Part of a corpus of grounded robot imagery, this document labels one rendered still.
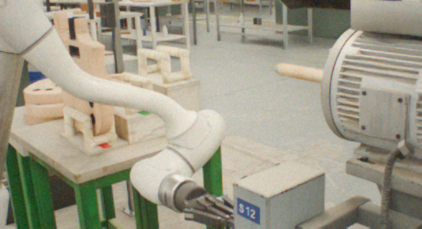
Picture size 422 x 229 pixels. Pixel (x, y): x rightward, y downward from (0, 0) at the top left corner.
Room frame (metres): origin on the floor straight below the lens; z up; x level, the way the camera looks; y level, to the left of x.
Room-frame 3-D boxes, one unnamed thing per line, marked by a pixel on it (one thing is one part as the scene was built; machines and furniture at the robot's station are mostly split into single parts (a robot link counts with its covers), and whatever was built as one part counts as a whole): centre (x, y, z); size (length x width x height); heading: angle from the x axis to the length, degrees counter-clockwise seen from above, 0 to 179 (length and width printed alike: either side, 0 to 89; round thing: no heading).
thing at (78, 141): (1.78, 0.42, 0.94); 0.27 x 0.15 x 0.01; 37
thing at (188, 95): (1.96, 0.17, 1.02); 0.27 x 0.15 x 0.17; 37
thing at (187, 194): (1.15, 0.04, 0.97); 0.09 x 0.08 x 0.07; 38
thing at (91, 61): (1.77, 0.43, 1.17); 0.35 x 0.04 x 0.40; 36
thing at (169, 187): (1.20, 0.09, 0.97); 0.09 x 0.06 x 0.09; 128
